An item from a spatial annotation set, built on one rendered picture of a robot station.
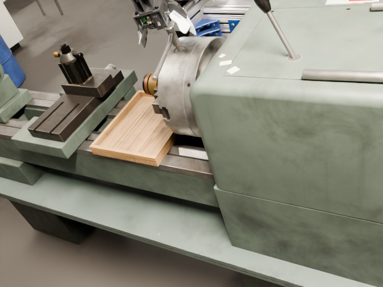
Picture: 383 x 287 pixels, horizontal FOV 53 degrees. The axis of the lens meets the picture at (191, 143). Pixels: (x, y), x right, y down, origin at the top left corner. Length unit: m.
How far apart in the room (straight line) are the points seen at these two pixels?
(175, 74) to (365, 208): 0.61
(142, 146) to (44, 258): 1.31
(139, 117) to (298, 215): 0.75
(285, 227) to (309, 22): 0.60
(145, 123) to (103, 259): 1.04
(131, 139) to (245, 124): 0.62
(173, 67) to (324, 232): 0.64
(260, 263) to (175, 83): 0.69
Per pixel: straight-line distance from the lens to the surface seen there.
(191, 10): 1.78
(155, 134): 1.45
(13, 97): 2.08
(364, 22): 1.08
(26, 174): 2.08
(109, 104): 1.70
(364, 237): 1.17
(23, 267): 2.59
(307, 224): 1.19
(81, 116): 1.60
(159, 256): 2.20
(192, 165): 1.30
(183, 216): 1.60
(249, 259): 1.43
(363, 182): 1.00
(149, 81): 1.31
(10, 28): 5.43
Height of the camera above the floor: 1.75
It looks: 40 degrees down
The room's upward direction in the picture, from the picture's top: 19 degrees counter-clockwise
